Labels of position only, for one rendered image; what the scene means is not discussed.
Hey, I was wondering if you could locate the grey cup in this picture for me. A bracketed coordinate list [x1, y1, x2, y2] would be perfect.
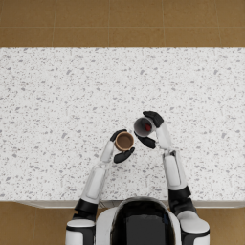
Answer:
[133, 116, 157, 139]

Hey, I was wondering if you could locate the brown cup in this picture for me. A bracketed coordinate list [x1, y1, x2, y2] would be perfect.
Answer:
[114, 131, 135, 152]

